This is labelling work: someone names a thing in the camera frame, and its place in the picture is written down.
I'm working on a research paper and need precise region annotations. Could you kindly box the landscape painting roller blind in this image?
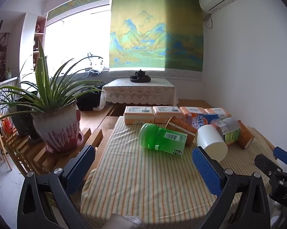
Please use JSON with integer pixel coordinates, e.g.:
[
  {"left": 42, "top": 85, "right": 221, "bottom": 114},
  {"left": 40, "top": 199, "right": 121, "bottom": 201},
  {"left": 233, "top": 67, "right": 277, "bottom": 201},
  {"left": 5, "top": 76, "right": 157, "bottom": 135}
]
[{"left": 109, "top": 0, "right": 204, "bottom": 73}]

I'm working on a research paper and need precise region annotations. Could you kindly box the orange paper cup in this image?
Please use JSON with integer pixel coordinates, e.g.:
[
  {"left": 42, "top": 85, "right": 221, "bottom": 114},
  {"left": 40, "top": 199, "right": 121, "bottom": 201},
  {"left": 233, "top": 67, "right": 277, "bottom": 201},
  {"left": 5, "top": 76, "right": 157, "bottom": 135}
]
[
  {"left": 236, "top": 120, "right": 255, "bottom": 150},
  {"left": 165, "top": 116, "right": 198, "bottom": 146}
]

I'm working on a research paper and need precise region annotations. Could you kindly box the air conditioner cable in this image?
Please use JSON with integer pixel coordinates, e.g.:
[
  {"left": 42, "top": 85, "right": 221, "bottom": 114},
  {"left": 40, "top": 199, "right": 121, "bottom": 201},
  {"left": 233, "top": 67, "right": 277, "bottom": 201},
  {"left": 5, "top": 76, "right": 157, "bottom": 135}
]
[{"left": 203, "top": 13, "right": 213, "bottom": 29}]

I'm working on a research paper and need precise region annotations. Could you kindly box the large plant in pink-white pot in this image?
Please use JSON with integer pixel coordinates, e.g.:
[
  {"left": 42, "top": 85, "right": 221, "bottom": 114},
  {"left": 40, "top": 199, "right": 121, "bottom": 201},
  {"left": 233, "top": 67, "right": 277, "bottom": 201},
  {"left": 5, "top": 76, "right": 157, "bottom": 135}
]
[{"left": 0, "top": 38, "right": 106, "bottom": 154}]

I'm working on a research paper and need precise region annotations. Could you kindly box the black bag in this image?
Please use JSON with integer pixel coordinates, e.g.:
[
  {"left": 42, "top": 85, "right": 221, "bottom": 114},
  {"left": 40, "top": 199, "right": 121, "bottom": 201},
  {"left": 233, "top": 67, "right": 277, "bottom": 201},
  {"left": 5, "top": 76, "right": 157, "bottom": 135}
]
[{"left": 76, "top": 88, "right": 102, "bottom": 111}]

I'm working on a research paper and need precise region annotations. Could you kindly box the orange-red bottle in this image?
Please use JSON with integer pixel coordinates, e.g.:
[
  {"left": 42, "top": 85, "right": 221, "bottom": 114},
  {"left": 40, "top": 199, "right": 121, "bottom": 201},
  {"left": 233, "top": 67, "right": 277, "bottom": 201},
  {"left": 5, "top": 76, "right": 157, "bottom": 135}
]
[{"left": 1, "top": 118, "right": 14, "bottom": 136}]

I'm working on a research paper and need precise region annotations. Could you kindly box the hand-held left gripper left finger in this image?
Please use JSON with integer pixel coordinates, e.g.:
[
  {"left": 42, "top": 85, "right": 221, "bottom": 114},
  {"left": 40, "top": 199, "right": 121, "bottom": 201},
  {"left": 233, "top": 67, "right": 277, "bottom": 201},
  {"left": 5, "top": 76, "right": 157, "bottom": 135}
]
[{"left": 17, "top": 144, "right": 96, "bottom": 229}]

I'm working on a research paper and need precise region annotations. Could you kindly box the green plastic bottle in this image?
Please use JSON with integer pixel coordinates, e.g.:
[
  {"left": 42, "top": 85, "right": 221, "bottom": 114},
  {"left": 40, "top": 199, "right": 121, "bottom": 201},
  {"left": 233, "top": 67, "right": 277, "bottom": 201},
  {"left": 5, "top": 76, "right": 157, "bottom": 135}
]
[{"left": 138, "top": 123, "right": 188, "bottom": 158}]

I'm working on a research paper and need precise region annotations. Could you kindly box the low table with lace cloth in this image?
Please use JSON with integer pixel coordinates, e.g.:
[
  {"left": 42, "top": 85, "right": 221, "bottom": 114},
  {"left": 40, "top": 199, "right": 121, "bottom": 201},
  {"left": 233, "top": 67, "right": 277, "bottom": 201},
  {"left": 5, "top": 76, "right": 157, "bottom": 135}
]
[{"left": 100, "top": 77, "right": 179, "bottom": 110}]

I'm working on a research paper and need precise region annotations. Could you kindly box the striped tablecloth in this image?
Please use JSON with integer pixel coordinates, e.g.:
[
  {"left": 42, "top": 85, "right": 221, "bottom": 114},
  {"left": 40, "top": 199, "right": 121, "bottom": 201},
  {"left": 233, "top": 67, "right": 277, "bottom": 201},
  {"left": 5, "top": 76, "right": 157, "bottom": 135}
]
[{"left": 81, "top": 116, "right": 278, "bottom": 226}]

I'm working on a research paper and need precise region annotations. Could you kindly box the dark tea tray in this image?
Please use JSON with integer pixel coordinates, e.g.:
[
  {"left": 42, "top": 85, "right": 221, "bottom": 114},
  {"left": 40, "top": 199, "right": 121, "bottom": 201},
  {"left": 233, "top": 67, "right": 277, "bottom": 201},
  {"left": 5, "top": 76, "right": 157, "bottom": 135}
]
[{"left": 130, "top": 74, "right": 152, "bottom": 83}]

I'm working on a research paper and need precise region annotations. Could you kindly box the white cup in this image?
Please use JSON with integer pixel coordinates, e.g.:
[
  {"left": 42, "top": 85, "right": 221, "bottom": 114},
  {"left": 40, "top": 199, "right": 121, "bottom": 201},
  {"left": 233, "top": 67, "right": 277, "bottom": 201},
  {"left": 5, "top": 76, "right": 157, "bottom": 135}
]
[{"left": 195, "top": 124, "right": 229, "bottom": 163}]

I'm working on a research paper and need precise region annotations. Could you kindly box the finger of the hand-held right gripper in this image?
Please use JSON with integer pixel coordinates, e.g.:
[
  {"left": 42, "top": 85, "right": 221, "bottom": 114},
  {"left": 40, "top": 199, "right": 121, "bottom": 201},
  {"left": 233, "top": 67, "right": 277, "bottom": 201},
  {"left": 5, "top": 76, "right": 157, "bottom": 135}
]
[
  {"left": 273, "top": 147, "right": 287, "bottom": 166},
  {"left": 254, "top": 154, "right": 283, "bottom": 177}
]

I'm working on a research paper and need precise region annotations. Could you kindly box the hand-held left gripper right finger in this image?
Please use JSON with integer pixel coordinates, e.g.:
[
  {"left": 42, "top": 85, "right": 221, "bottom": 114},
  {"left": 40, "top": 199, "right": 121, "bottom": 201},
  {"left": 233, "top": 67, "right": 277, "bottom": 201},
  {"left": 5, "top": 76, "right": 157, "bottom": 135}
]
[{"left": 192, "top": 145, "right": 272, "bottom": 229}]

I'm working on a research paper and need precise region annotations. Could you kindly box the wooden slatted plant stand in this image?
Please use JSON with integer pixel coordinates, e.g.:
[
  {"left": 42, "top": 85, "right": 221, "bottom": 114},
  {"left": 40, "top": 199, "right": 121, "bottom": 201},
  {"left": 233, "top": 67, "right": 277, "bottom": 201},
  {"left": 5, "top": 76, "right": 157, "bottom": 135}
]
[{"left": 0, "top": 127, "right": 104, "bottom": 175}]

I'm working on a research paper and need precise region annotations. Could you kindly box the slender windowsill plant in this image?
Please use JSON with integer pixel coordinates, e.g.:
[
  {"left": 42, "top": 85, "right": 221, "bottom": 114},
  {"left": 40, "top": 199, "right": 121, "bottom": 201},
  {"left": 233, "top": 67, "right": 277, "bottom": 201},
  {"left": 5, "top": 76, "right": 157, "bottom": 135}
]
[{"left": 82, "top": 52, "right": 105, "bottom": 71}]

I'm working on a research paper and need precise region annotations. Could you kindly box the orange tissue pack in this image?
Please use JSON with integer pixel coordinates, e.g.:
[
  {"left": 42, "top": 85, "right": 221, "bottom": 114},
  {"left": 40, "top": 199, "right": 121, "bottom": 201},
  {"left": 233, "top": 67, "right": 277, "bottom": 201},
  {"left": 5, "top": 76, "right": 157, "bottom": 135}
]
[
  {"left": 124, "top": 106, "right": 156, "bottom": 125},
  {"left": 153, "top": 106, "right": 184, "bottom": 124},
  {"left": 179, "top": 106, "right": 207, "bottom": 120},
  {"left": 204, "top": 108, "right": 232, "bottom": 120}
]

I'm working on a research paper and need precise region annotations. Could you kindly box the clear labelled plastic bottle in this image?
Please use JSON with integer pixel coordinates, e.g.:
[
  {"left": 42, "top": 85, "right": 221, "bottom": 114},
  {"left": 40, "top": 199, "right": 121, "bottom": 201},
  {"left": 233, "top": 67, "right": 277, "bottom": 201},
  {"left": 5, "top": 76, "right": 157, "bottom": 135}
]
[{"left": 211, "top": 117, "right": 241, "bottom": 145}]

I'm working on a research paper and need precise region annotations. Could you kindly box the plant in dark pot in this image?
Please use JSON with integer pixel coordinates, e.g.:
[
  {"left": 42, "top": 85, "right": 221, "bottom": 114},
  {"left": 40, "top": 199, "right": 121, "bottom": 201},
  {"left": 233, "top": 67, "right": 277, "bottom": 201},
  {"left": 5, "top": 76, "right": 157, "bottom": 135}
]
[{"left": 0, "top": 76, "right": 40, "bottom": 139}]

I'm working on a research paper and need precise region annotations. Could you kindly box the blue orange snack bag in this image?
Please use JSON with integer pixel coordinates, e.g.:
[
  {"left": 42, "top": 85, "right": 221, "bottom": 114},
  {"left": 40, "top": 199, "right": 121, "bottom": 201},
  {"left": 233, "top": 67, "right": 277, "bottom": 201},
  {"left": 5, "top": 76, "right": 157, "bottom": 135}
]
[{"left": 186, "top": 113, "right": 221, "bottom": 130}]

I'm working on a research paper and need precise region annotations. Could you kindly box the white wall shelf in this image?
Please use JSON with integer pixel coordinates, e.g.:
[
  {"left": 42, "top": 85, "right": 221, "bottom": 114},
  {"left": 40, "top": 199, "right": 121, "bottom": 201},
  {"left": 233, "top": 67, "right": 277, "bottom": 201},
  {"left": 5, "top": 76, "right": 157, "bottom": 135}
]
[{"left": 32, "top": 16, "right": 47, "bottom": 70}]

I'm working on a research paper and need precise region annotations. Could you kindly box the landscape print window valance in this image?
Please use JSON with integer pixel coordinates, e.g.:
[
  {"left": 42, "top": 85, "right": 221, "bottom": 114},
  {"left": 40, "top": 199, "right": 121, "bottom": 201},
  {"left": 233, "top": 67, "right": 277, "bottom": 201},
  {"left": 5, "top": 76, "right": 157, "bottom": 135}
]
[{"left": 47, "top": 0, "right": 111, "bottom": 20}]

